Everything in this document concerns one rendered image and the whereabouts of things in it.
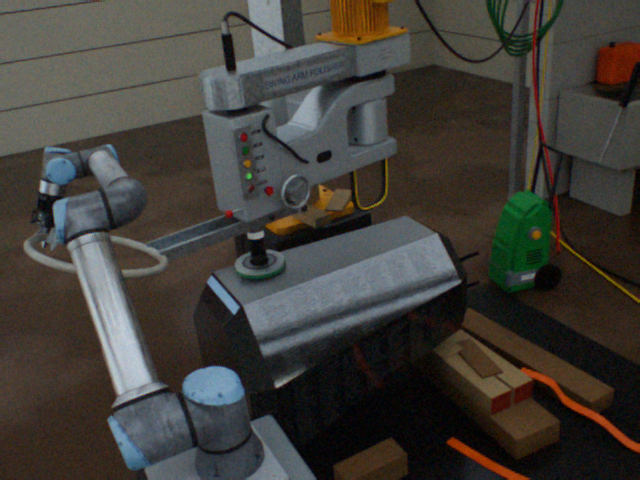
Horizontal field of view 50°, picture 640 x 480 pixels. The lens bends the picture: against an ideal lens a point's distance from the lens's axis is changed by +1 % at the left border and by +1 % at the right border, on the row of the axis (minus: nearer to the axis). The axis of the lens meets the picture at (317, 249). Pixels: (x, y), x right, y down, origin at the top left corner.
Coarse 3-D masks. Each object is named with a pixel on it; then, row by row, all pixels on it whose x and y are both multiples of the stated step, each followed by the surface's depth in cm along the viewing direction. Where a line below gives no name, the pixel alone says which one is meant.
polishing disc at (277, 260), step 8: (248, 256) 298; (272, 256) 296; (280, 256) 296; (240, 264) 292; (248, 264) 292; (272, 264) 290; (280, 264) 289; (240, 272) 288; (248, 272) 285; (256, 272) 285; (264, 272) 284
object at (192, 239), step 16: (304, 208) 288; (208, 224) 277; (224, 224) 282; (240, 224) 274; (256, 224) 279; (160, 240) 265; (176, 240) 270; (192, 240) 261; (208, 240) 266; (224, 240) 271; (176, 256) 259
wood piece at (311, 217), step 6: (312, 210) 361; (318, 210) 360; (294, 216) 365; (300, 216) 360; (306, 216) 355; (312, 216) 354; (318, 216) 353; (324, 216) 353; (330, 216) 356; (306, 222) 357; (312, 222) 353; (318, 222) 352; (324, 222) 354; (330, 222) 357
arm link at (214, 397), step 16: (208, 368) 183; (224, 368) 183; (192, 384) 177; (208, 384) 176; (224, 384) 176; (240, 384) 179; (192, 400) 173; (208, 400) 172; (224, 400) 173; (240, 400) 177; (192, 416) 172; (208, 416) 173; (224, 416) 175; (240, 416) 178; (192, 432) 172; (208, 432) 174; (224, 432) 176; (240, 432) 179; (208, 448) 179; (224, 448) 178
